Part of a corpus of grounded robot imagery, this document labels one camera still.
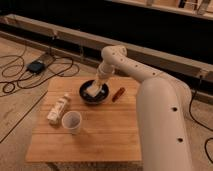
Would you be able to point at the long wooden beam frame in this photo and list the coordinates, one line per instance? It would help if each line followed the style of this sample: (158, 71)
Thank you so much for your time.
(151, 57)

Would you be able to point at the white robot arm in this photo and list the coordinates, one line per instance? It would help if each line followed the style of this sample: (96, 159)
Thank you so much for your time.
(161, 102)

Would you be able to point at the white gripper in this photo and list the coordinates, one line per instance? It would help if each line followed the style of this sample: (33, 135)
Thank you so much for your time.
(98, 82)

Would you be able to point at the wooden table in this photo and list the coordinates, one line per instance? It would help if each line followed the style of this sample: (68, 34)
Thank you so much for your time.
(108, 133)

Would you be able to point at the small brown stick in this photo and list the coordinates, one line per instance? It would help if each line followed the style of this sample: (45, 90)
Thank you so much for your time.
(118, 94)

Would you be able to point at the translucent plastic cup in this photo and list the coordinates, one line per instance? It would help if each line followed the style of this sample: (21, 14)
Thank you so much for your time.
(72, 121)

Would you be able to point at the black power adapter box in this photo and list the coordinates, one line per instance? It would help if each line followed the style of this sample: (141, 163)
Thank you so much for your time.
(35, 67)

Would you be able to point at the dark ceramic bowl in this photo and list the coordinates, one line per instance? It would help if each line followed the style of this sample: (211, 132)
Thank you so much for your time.
(101, 97)

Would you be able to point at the white sponge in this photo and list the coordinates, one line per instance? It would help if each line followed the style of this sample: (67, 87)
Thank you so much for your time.
(93, 91)

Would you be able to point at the white plastic bottle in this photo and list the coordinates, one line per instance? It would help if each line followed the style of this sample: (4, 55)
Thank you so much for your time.
(58, 109)

